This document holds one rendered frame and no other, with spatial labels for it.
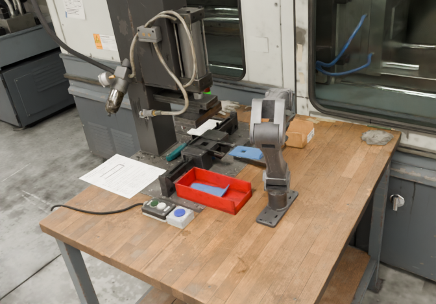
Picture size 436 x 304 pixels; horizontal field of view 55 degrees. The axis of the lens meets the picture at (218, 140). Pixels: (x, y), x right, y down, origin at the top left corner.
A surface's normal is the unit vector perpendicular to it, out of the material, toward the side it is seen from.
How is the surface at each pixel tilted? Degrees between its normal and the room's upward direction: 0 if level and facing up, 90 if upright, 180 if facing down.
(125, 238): 0
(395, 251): 90
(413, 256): 90
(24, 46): 90
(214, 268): 0
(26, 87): 90
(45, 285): 0
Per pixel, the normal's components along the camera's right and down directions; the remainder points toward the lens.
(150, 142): -0.54, 0.47
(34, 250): -0.11, -0.87
